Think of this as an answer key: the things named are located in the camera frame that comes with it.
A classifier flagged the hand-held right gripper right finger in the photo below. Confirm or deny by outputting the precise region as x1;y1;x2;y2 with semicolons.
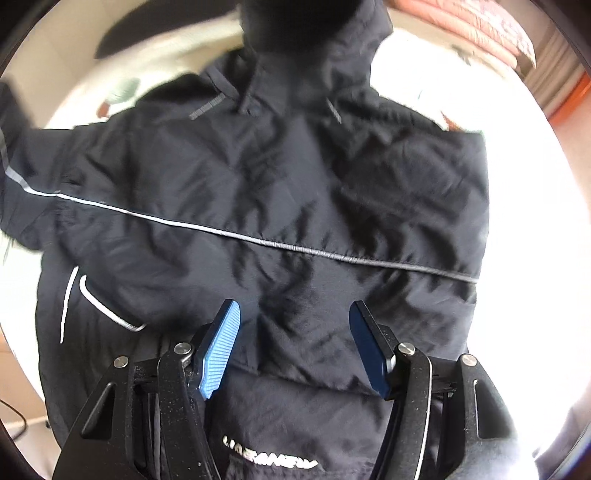
348;300;543;480

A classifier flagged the pink patterned pillow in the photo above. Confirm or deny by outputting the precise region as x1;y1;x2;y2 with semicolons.
480;0;539;70

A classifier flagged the pink folded blanket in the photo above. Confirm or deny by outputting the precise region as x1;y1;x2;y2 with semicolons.
397;0;518;61

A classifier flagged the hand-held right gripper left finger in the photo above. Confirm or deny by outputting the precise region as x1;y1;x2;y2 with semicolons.
51;299;243;480

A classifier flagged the black cable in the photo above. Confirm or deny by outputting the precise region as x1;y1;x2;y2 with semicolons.
0;401;47;439

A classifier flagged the black jacket with grey piping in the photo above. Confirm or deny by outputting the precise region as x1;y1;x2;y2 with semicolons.
0;0;546;480

